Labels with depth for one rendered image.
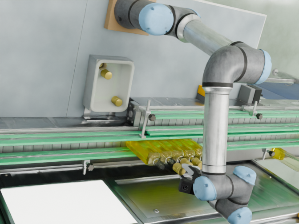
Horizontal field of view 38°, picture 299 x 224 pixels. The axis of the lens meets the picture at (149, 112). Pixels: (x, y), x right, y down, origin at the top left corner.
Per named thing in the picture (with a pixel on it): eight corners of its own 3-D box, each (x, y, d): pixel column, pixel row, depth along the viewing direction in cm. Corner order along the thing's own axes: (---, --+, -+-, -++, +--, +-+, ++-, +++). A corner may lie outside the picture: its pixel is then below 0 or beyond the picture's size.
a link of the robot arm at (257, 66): (160, -1, 173) (250, 54, 133) (190, 6, 181) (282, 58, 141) (151, 29, 178) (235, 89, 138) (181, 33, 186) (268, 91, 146)
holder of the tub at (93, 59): (80, 116, 190) (87, 122, 184) (89, 54, 182) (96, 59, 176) (115, 115, 199) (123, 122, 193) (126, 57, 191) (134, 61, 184)
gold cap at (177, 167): (171, 170, 173) (177, 176, 169) (173, 162, 172) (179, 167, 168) (179, 170, 175) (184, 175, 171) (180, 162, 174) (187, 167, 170)
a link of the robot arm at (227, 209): (257, 207, 144) (250, 229, 146) (236, 190, 153) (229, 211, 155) (239, 209, 140) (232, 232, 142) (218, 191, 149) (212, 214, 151)
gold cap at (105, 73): (101, 68, 185) (105, 71, 181) (108, 69, 186) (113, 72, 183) (99, 76, 186) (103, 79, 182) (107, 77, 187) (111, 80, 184)
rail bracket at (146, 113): (131, 130, 190) (145, 142, 180) (138, 94, 184) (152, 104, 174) (137, 130, 191) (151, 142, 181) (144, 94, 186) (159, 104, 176)
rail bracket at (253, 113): (238, 110, 218) (256, 119, 208) (242, 95, 216) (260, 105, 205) (244, 110, 220) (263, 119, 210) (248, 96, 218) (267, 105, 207)
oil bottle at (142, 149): (125, 146, 191) (149, 168, 174) (127, 134, 190) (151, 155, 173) (136, 145, 194) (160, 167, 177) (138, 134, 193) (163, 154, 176)
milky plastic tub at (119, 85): (82, 105, 188) (90, 112, 181) (89, 54, 181) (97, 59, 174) (118, 105, 197) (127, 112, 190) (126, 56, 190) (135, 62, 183)
